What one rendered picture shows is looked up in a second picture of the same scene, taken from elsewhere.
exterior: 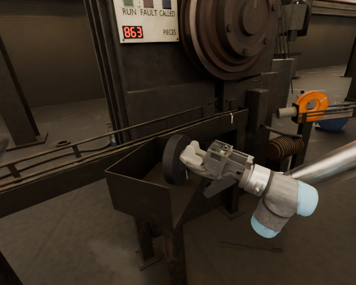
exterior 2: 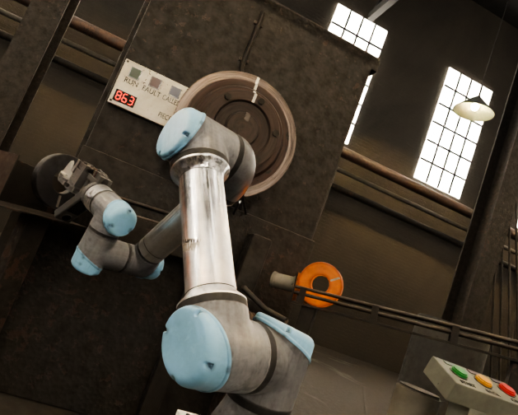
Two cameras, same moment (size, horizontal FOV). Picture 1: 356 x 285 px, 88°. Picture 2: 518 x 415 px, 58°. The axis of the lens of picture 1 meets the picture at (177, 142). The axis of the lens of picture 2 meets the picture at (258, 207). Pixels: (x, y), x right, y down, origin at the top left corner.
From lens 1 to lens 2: 1.10 m
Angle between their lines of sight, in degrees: 35
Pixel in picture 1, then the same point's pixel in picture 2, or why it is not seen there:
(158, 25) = (155, 105)
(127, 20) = (124, 86)
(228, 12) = (212, 110)
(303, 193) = (115, 202)
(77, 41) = not seen: hidden behind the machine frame
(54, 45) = not seen: hidden behind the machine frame
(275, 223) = (86, 240)
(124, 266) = not seen: outside the picture
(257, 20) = (247, 132)
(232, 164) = (90, 179)
